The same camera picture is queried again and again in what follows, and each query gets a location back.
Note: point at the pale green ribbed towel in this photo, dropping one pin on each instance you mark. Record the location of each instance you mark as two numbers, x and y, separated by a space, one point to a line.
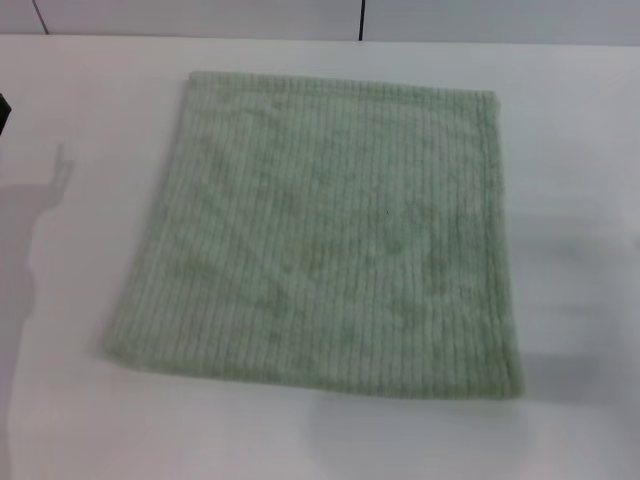
325 225

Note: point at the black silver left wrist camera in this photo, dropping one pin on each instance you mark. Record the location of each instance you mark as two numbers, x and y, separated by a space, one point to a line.
4 112

